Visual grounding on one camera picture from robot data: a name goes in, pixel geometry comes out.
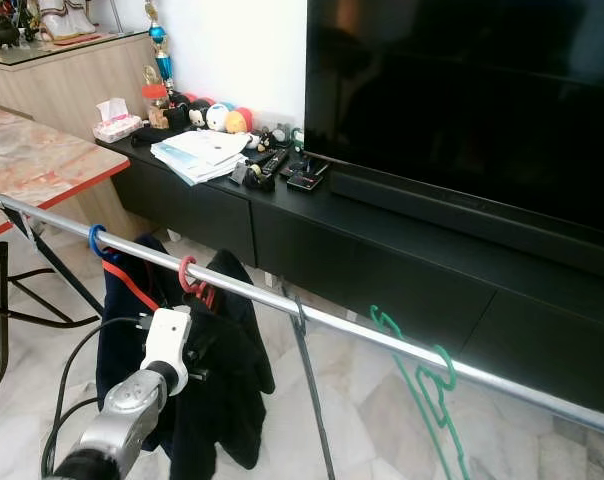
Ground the white round plush toy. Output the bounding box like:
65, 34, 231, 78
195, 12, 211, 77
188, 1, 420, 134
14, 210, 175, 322
205, 102, 234, 134

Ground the blue plastic hanger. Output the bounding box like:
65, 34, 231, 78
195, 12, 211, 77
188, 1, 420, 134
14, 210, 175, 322
89, 224, 124, 264

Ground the black soundbar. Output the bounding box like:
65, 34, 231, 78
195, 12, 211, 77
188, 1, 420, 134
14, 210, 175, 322
329, 165, 604, 282

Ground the glass jar with red lid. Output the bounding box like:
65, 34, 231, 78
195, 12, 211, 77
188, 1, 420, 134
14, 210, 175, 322
140, 83, 170, 130

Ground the green plastic hanger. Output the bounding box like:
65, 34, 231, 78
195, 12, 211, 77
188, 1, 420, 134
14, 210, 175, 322
370, 305, 472, 480

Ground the black flat screen television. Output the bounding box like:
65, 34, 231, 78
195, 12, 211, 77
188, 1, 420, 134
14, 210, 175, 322
304, 0, 604, 242

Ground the black TV console cabinet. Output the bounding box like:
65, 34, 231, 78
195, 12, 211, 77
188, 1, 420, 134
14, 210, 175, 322
107, 130, 604, 417

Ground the pink tissue box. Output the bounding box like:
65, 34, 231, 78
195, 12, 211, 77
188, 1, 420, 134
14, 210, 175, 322
92, 97, 144, 144

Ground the silver metal clothes rack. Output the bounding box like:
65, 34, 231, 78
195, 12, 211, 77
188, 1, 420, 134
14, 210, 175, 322
0, 190, 604, 437

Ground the light wood sideboard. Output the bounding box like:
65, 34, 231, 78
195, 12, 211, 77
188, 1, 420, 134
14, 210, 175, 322
0, 32, 159, 132

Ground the black tape dispenser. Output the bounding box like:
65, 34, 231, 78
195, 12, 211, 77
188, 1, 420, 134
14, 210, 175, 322
245, 165, 279, 192

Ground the black remote control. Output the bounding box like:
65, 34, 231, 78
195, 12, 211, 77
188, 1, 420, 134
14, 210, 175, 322
257, 148, 289, 180

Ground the navy shirt with red collar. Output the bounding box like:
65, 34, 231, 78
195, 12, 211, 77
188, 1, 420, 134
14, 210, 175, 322
94, 235, 194, 432

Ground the black shirt with green logo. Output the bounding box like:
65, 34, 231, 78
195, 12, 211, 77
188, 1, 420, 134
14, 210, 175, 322
167, 248, 277, 480

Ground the dark grey plastic hanger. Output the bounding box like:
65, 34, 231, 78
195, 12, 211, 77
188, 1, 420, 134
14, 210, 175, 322
279, 278, 339, 480

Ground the small black set-top box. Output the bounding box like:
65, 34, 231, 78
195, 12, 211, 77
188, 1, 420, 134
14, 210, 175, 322
287, 168, 329, 192

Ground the red plastic hanger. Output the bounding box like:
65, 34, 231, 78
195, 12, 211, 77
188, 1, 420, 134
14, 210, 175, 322
179, 255, 219, 310

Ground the white porcelain figurine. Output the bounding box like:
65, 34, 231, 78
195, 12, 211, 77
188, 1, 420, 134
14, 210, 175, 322
37, 0, 99, 42

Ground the gold and blue trophy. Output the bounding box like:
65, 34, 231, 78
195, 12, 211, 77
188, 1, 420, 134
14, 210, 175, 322
142, 0, 179, 102

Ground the stack of white papers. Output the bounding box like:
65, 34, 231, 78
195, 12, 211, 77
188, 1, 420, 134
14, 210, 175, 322
150, 130, 252, 187

